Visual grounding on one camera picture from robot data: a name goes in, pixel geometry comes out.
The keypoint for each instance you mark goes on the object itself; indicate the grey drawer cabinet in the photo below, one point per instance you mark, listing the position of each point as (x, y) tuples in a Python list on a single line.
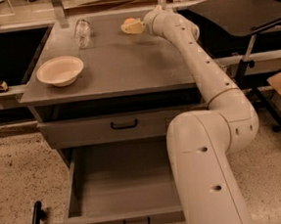
[(122, 74)]

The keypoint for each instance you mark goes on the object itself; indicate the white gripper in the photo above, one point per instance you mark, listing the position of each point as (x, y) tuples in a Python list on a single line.
[(147, 21)]

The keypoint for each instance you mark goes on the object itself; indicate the orange fruit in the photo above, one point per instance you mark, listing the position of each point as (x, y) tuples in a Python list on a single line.
[(129, 20)]

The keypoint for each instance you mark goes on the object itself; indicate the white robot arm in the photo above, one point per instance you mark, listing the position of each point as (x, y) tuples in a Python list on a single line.
[(198, 142)]

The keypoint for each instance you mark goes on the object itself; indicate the clear glass cup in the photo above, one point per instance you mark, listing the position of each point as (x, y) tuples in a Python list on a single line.
[(82, 33)]

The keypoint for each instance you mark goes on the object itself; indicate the white paper bowl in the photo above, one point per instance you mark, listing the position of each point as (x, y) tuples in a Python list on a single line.
[(61, 71)]

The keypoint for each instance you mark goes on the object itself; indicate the open grey lower drawer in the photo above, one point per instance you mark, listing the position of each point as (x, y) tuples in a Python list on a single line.
[(129, 182)]

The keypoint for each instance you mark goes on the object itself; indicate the closed grey upper drawer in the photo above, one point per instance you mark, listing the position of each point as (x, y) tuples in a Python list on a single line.
[(103, 129)]

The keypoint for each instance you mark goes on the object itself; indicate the black bar bottom left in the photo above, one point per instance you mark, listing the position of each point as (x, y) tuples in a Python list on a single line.
[(38, 213)]

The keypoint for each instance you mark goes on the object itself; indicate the black tray stand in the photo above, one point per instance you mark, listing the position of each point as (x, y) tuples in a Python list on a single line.
[(241, 27)]

